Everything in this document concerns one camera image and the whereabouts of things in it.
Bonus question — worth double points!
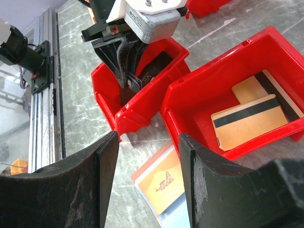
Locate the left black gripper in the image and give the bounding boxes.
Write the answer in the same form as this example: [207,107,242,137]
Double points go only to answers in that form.
[81,19,148,92]

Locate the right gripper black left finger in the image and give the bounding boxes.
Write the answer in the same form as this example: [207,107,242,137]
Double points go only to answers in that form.
[0,131,119,228]

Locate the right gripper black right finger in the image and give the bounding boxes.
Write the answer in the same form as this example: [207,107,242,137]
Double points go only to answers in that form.
[179,133,304,228]

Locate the gold VIP card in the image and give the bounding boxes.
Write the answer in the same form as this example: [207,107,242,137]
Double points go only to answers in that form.
[136,150,184,214]

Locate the red plastic bin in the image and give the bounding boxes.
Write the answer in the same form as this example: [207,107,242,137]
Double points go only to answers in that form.
[161,26,304,160]
[91,38,190,135]
[186,0,231,18]

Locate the brown leather card holder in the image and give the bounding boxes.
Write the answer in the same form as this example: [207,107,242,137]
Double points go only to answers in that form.
[131,141,190,228]

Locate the gold cards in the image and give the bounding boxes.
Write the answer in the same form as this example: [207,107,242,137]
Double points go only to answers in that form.
[211,69,304,151]

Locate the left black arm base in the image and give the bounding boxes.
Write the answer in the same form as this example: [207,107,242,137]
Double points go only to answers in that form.
[0,23,54,94]

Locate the black VIP card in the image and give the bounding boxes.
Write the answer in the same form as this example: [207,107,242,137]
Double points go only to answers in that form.
[120,51,174,106]

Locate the gold magnetic stripe card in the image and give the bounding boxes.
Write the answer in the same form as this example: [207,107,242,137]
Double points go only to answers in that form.
[211,94,288,151]

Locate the aluminium frame rails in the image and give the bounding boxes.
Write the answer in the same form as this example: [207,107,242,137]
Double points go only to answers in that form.
[0,7,66,174]

